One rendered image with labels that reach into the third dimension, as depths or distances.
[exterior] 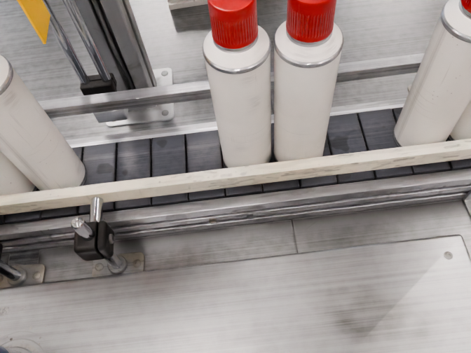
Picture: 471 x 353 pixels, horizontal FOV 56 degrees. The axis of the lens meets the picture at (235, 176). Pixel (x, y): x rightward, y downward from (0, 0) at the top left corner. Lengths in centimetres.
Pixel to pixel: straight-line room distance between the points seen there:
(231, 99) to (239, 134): 5
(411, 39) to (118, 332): 52
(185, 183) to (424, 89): 23
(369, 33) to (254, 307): 42
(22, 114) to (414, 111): 34
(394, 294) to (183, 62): 40
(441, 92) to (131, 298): 33
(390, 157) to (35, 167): 33
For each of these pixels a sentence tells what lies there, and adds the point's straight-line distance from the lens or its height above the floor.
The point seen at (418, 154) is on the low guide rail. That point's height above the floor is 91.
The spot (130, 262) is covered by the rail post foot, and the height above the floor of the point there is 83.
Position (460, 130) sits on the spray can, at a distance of 50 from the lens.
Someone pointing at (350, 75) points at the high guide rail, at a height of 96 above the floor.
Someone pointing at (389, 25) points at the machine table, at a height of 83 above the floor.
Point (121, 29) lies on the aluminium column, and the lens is 50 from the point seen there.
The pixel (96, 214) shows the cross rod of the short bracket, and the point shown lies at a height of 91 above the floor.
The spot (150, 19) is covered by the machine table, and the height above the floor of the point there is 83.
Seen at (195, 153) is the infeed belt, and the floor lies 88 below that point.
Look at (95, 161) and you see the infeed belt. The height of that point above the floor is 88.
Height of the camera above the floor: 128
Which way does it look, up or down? 61 degrees down
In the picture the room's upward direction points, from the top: 9 degrees counter-clockwise
